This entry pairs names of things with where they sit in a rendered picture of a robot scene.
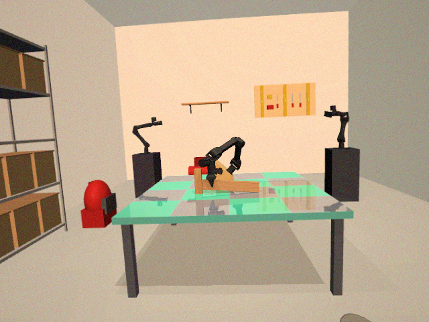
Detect brown wooden post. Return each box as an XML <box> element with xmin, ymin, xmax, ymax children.
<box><xmin>194</xmin><ymin>168</ymin><xmax>203</xmax><ymax>194</ymax></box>

